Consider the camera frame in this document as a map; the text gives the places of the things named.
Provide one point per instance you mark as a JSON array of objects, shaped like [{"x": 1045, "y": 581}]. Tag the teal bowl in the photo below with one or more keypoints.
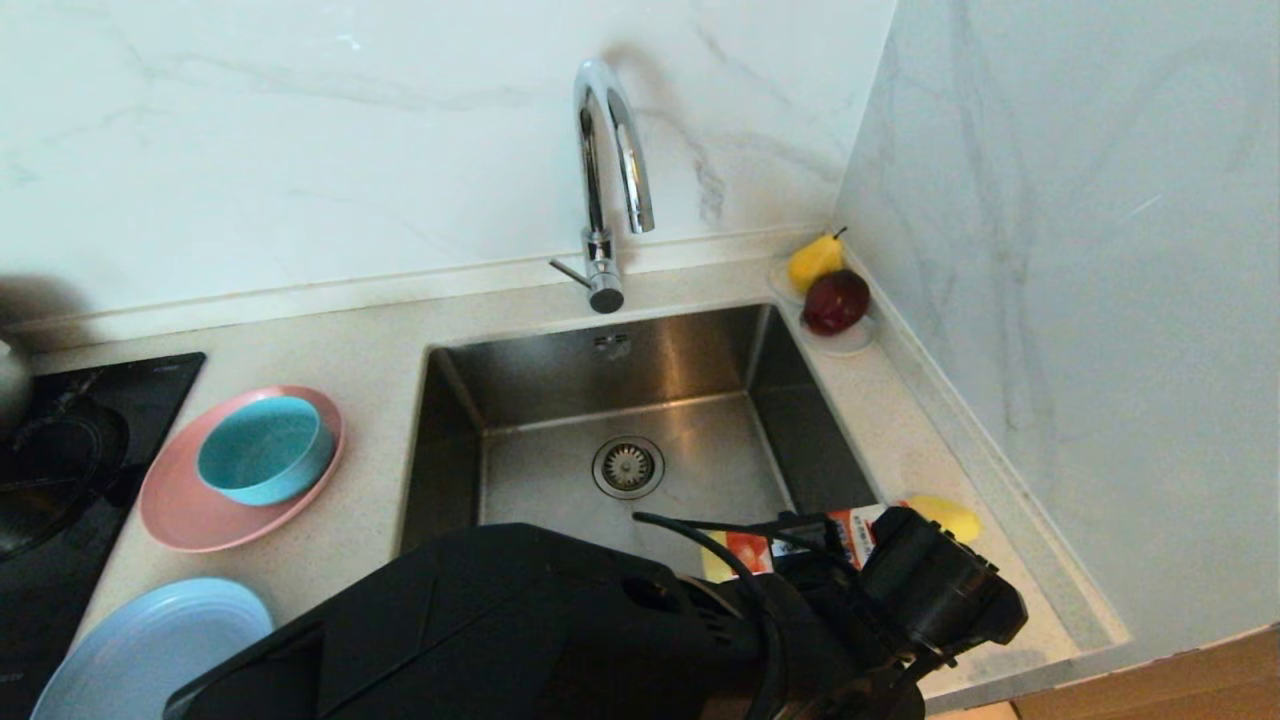
[{"x": 260, "y": 455}]

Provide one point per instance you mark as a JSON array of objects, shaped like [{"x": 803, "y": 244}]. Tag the small white dish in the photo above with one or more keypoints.
[{"x": 850, "y": 345}]

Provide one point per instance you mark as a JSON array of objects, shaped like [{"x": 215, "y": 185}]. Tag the black glass cooktop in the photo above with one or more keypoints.
[{"x": 150, "y": 390}]

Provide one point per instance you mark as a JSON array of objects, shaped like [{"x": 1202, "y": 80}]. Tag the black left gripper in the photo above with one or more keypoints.
[{"x": 940, "y": 590}]

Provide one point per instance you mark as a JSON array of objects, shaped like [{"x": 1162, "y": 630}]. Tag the light wooden cabinet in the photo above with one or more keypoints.
[{"x": 1200, "y": 680}]

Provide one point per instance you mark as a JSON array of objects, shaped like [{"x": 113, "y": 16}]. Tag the metal sink drain strainer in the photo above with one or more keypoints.
[{"x": 628, "y": 467}]

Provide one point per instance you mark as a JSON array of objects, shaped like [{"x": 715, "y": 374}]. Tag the black frying pan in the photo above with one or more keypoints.
[{"x": 60, "y": 470}]

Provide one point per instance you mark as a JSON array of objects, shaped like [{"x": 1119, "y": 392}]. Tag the pink plate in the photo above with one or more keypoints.
[{"x": 190, "y": 525}]

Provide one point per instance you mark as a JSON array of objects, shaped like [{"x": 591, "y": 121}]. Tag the stainless steel sink basin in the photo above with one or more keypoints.
[{"x": 560, "y": 480}]

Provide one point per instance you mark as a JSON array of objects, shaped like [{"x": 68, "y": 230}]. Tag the yellow orange dish soap bottle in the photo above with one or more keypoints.
[{"x": 950, "y": 518}]

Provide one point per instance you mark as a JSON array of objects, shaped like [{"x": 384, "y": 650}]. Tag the chrome gooseneck faucet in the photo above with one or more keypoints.
[{"x": 596, "y": 180}]

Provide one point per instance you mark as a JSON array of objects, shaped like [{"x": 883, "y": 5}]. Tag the light blue plate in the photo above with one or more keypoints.
[{"x": 150, "y": 650}]

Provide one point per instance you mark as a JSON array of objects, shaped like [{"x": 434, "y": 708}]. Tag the silver kettle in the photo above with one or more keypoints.
[{"x": 10, "y": 390}]

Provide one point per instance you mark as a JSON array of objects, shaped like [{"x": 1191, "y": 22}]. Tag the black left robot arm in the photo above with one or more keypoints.
[{"x": 500, "y": 640}]

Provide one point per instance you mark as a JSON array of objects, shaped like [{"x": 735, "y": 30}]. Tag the dark red apple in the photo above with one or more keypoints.
[{"x": 835, "y": 302}]

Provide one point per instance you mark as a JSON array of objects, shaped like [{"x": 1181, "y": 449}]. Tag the yellow pear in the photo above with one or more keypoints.
[{"x": 812, "y": 263}]

